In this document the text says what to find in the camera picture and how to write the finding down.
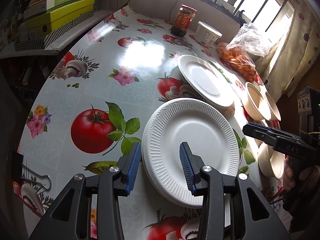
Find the printed vegetable tablecloth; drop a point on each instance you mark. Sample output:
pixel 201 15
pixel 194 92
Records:
pixel 100 80

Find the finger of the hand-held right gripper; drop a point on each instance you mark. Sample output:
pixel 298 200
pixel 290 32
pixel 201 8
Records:
pixel 257 135
pixel 265 128

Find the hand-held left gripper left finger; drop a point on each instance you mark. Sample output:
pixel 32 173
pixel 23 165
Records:
pixel 133 168

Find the chili sauce jar red label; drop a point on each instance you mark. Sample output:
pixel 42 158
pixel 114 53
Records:
pixel 183 20

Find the white plastic tub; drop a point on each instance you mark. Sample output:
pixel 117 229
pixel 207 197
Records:
pixel 207 33

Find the striped grey box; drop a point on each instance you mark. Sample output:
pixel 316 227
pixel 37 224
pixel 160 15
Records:
pixel 62 33

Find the black binder clip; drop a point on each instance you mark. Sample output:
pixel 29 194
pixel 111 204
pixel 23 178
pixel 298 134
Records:
pixel 17 165

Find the yellow-green flat box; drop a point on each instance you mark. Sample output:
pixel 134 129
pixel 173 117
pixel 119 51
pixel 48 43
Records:
pixel 60 15

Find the plastic bag of oranges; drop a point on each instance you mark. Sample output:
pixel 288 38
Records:
pixel 240 55

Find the person's right hand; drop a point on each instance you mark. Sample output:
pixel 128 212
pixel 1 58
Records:
pixel 290 180

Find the grey shelf board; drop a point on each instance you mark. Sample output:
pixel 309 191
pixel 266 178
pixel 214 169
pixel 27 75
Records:
pixel 75 42

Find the spotted cream curtain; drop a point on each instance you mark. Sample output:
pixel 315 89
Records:
pixel 297 45

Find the white and green flat box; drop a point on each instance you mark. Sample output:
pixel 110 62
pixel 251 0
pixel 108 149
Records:
pixel 55 2

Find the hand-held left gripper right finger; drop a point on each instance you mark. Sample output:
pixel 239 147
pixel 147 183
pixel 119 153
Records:
pixel 186 168

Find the white foam plate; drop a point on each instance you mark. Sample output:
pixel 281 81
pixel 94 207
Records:
pixel 203 80
pixel 197 135

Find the beige paper bowl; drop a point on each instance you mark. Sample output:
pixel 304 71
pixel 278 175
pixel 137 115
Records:
pixel 264 162
pixel 273 107
pixel 277 167
pixel 255 102

